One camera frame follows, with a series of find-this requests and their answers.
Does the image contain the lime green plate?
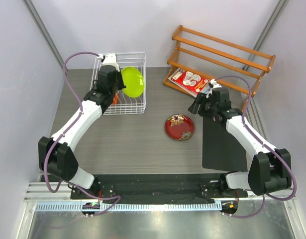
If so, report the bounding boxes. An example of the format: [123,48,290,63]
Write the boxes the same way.
[121,67,145,98]

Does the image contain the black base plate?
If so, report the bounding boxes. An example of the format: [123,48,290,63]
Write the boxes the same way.
[70,173,248,205]

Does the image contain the blue mesh zip pouch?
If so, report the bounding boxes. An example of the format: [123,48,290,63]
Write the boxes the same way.
[167,68,214,98]

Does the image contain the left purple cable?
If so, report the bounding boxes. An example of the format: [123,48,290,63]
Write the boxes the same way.
[43,51,121,229]

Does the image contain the black clipboard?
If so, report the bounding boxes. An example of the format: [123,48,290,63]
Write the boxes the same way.
[202,118,247,172]

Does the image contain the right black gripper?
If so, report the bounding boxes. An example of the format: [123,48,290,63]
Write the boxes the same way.
[188,92,218,119]

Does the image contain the orange wooden shelf rack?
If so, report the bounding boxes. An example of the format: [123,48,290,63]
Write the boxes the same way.
[163,25,276,103]

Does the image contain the red comic book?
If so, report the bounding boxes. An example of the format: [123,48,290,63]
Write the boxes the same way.
[171,68,211,97]

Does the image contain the red floral plate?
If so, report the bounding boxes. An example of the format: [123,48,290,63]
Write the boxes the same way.
[164,114,195,141]

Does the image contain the orange plate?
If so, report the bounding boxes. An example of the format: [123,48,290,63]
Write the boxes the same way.
[112,92,119,105]

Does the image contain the purple cable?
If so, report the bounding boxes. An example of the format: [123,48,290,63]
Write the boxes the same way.
[43,51,121,229]
[213,76,298,219]

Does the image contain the white wire dish rack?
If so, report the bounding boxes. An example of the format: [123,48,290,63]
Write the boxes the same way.
[104,52,146,115]

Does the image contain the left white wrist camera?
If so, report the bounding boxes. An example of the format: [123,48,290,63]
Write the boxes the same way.
[97,53,120,71]

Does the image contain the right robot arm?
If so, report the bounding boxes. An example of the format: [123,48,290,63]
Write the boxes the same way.
[188,87,297,200]

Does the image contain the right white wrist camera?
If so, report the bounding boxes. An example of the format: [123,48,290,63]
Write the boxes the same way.
[207,79,222,96]

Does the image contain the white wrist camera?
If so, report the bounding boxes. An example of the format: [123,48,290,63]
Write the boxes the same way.
[97,53,120,71]
[207,79,222,96]

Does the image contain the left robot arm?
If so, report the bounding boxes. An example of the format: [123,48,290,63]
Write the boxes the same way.
[38,63,125,199]

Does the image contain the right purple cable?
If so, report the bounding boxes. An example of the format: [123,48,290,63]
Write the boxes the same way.
[213,76,298,219]

